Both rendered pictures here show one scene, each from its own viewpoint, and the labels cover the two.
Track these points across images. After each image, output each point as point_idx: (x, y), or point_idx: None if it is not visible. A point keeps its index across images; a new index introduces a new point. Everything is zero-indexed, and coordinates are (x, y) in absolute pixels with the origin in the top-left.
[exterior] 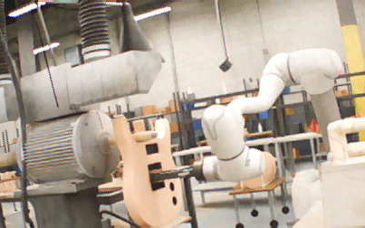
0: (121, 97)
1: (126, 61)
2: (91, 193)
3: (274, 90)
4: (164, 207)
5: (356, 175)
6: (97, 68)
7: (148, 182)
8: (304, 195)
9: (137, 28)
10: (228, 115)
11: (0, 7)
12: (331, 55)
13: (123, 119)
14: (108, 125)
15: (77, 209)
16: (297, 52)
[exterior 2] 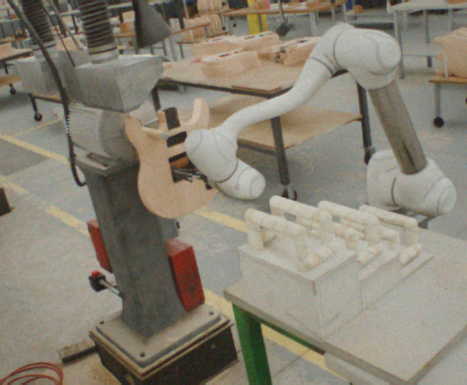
0: (115, 111)
1: (111, 78)
2: (136, 165)
3: (311, 83)
4: (191, 195)
5: (264, 269)
6: (94, 76)
7: (169, 175)
8: (374, 184)
9: (147, 16)
10: (205, 146)
11: None
12: (379, 49)
13: (132, 121)
14: (138, 109)
15: (117, 184)
16: (347, 33)
